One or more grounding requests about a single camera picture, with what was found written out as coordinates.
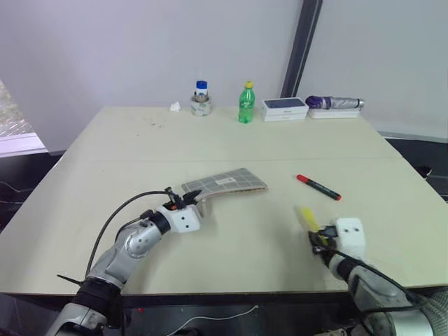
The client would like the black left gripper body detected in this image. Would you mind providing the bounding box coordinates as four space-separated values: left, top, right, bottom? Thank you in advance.
163 188 192 211

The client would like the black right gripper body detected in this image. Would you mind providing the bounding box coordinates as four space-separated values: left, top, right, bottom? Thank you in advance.
317 225 339 246

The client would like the yellow highlighter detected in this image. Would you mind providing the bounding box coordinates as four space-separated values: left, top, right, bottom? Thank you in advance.
296 206 333 245

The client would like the grey grid pouch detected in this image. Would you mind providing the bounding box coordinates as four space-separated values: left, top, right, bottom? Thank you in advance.
181 167 270 218

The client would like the red marker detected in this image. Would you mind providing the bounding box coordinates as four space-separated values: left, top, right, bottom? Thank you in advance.
296 174 342 202

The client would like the clear tape roll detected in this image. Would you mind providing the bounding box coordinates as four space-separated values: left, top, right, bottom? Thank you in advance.
190 92 214 117

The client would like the green plastic soda bottle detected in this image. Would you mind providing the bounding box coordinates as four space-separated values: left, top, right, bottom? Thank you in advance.
238 80 257 124

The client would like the flat white box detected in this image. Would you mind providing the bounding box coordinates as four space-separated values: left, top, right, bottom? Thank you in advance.
307 108 361 120

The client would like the white box dark lid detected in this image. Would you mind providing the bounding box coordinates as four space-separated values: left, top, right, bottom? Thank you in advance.
261 97 310 123

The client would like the purple grey folded umbrella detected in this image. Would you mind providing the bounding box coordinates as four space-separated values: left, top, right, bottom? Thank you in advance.
305 95 366 111

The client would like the frosted window with sill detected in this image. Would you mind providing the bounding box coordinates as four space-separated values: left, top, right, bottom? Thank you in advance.
0 79 49 158

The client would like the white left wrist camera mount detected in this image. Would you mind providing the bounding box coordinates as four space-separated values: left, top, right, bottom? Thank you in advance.
155 204 202 233

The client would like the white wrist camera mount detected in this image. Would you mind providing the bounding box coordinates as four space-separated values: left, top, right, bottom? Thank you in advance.
335 217 365 263
155 204 202 233

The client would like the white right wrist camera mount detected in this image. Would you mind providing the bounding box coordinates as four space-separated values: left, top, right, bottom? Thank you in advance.
335 217 365 263

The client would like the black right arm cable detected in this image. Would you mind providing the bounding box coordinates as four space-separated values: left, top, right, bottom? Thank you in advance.
316 244 426 311

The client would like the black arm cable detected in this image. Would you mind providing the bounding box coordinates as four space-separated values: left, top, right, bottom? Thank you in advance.
85 190 173 281
316 244 426 311

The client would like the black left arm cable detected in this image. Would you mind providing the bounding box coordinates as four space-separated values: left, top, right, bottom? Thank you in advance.
85 190 173 281

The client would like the thin white cable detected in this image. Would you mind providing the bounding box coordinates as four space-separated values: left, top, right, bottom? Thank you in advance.
180 304 260 333

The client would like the grey braided hose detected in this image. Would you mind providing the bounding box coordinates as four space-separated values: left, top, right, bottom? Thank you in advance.
409 292 448 336

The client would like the black cable tie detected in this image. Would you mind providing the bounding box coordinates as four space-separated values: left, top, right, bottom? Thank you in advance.
57 274 88 286

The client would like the dark wall post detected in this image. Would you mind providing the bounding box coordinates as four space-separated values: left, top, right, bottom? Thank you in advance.
280 0 321 99

